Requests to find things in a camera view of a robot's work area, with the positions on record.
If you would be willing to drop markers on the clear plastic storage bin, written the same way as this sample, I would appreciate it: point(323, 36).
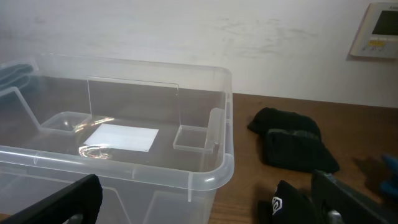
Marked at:
point(51, 104)

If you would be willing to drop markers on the white wall control panel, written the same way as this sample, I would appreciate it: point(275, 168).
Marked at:
point(377, 33)

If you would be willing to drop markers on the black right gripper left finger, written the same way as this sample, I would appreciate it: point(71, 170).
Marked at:
point(79, 202)

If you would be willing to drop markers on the blue garment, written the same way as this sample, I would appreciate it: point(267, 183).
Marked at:
point(389, 186)

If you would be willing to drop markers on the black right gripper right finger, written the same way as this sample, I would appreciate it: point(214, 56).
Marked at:
point(336, 202)

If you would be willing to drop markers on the small black garment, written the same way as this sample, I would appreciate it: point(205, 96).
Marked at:
point(291, 141)

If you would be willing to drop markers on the black garment with logo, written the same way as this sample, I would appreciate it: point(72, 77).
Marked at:
point(287, 206)

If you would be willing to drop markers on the white label in bin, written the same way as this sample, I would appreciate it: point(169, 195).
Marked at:
point(122, 137)

